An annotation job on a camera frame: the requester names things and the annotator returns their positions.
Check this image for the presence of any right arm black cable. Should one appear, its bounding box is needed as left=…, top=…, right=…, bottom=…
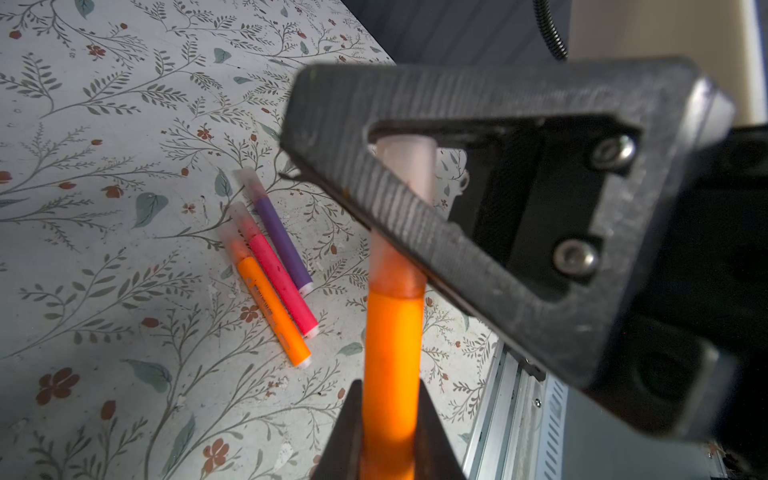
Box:
left=531, top=0, right=570, bottom=62

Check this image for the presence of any pink marker pen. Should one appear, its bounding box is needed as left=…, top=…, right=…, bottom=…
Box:
left=230, top=201, right=319, bottom=339

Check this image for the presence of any translucent pink pen cap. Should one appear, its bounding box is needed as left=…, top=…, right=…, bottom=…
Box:
left=369, top=135, right=437, bottom=300

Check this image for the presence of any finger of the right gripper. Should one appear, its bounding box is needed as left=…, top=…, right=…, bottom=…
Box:
left=280, top=58, right=735, bottom=387

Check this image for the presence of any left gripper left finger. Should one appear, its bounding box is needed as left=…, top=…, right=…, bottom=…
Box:
left=311, top=379, right=363, bottom=480

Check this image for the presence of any purple marker pen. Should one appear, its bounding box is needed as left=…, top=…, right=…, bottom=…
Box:
left=234, top=167, right=313, bottom=297

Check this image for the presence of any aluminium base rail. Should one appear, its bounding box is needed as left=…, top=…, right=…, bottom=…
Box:
left=462, top=345, right=569, bottom=480

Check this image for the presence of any orange marker pen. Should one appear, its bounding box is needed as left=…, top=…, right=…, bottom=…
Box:
left=359, top=290, right=424, bottom=479
left=216, top=223, right=312, bottom=369

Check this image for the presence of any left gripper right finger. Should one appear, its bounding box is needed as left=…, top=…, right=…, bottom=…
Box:
left=415, top=381, right=466, bottom=480

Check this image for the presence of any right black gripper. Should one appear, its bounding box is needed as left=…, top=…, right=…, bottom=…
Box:
left=587, top=125, right=767, bottom=474

